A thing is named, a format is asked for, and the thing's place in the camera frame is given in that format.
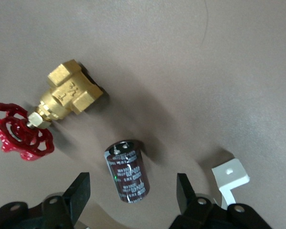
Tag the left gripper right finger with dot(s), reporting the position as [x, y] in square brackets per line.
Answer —
[193, 210]

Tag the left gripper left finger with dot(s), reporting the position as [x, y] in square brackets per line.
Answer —
[71, 205]

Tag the small black connector block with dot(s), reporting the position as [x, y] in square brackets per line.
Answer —
[128, 176]

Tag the white curved pipe clamp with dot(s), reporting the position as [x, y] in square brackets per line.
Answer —
[231, 176]

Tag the brass valve red handwheel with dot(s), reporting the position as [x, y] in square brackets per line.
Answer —
[62, 95]

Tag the brown table mat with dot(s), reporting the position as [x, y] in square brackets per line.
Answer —
[157, 59]

